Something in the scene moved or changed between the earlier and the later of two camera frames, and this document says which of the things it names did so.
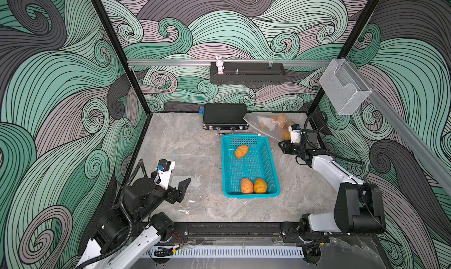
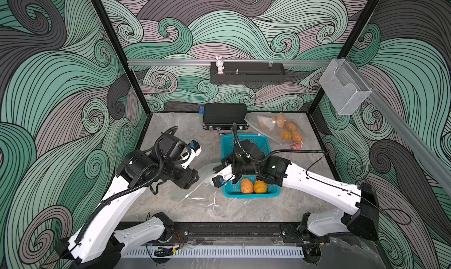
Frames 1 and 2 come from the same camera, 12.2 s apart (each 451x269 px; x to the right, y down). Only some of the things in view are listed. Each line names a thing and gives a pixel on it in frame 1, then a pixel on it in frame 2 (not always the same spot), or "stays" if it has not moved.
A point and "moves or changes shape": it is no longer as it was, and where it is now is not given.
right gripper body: (292, 148) -> (240, 168)
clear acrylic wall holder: (343, 87) stays
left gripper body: (170, 194) -> (184, 177)
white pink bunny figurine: (219, 63) stays
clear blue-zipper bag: (203, 195) moves or changes shape
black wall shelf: (273, 74) stays
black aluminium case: (225, 118) stays
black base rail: (289, 232) stays
